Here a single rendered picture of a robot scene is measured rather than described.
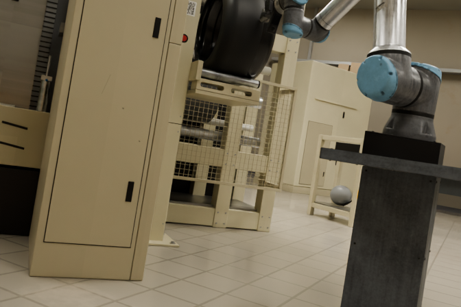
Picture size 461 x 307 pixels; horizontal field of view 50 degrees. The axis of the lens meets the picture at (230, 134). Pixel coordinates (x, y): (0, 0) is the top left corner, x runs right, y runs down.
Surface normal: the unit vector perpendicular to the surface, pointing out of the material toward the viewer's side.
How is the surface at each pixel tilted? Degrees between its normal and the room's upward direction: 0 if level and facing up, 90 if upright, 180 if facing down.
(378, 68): 96
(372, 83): 96
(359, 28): 90
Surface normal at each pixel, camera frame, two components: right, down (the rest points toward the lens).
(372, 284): -0.44, -0.09
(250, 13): 0.40, -0.14
